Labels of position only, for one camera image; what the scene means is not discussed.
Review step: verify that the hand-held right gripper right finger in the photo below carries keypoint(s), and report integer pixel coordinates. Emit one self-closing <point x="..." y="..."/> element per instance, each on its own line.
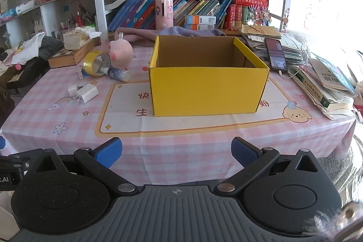
<point x="245" y="150"/>

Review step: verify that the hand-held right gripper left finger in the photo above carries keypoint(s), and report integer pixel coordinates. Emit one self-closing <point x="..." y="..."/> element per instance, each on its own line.
<point x="109" y="150"/>

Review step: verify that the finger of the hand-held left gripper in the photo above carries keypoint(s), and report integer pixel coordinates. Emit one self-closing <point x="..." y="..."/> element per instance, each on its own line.
<point x="2" y="142"/>

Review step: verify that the white wall charger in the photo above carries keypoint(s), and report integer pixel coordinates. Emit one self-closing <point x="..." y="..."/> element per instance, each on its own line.
<point x="88" y="93"/>
<point x="74" y="89"/>

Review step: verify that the yellow cardboard box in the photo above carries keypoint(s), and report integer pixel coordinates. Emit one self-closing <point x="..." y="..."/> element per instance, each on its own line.
<point x="207" y="91"/>

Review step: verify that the small starry blue bottle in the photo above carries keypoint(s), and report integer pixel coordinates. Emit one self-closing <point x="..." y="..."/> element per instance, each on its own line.
<point x="119" y="74"/>

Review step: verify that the small white adapter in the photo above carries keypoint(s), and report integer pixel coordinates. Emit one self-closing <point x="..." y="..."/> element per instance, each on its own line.
<point x="80" y="75"/>

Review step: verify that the pink plush pig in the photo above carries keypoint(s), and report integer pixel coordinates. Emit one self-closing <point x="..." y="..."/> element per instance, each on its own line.
<point x="122" y="50"/>

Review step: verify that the pink checked tablecloth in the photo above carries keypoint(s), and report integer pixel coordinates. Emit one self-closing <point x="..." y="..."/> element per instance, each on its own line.
<point x="170" y="145"/>

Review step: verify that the white cloth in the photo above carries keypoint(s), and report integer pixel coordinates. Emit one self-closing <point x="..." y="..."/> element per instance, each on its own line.
<point x="25" y="47"/>

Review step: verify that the black smartphone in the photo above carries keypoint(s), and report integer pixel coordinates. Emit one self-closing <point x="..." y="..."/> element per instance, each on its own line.
<point x="275" y="55"/>

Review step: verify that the wooden tray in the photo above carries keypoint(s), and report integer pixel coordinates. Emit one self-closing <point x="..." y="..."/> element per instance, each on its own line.
<point x="71" y="56"/>

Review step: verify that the stack of worn books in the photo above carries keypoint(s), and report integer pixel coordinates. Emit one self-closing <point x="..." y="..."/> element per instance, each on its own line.
<point x="326" y="83"/>

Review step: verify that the fluffy grey trim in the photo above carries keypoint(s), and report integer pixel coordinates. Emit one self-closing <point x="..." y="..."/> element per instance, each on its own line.
<point x="320" y="223"/>

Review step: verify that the dark cloth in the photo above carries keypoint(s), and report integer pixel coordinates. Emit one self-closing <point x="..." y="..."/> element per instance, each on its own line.
<point x="51" y="47"/>

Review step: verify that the stack of papers and booklets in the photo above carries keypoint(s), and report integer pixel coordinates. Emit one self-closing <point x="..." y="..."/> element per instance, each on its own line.
<point x="295" y="46"/>

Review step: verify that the tissue pack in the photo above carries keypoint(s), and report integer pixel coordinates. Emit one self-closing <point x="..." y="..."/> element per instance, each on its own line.
<point x="75" y="38"/>

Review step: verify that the brown kraft notebook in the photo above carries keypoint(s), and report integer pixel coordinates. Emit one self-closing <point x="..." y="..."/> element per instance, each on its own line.
<point x="259" y="30"/>

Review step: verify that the orange white small carton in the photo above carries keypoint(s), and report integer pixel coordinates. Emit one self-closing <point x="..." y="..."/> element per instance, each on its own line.
<point x="198" y="27"/>
<point x="200" y="19"/>

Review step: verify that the red boxed book set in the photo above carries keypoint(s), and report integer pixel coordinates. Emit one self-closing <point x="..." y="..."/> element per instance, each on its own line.
<point x="236" y="16"/>

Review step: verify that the pink and purple cloth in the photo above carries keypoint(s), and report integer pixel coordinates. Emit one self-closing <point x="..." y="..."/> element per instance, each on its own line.
<point x="181" y="32"/>

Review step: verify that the cluster of pens and tools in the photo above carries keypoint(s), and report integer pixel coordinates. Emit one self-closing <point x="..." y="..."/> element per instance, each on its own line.
<point x="79" y="18"/>

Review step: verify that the colourful acrylic figure stand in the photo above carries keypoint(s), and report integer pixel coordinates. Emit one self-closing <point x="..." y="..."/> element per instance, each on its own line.
<point x="259" y="15"/>

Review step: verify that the white side shelf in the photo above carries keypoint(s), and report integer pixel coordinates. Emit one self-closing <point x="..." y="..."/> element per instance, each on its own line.
<point x="45" y="12"/>

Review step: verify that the row of blue spined books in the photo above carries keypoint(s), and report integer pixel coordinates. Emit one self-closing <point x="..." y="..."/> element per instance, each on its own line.
<point x="136" y="12"/>

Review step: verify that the pink cartoon box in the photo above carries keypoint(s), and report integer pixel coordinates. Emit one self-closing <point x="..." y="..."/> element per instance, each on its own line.
<point x="164" y="15"/>

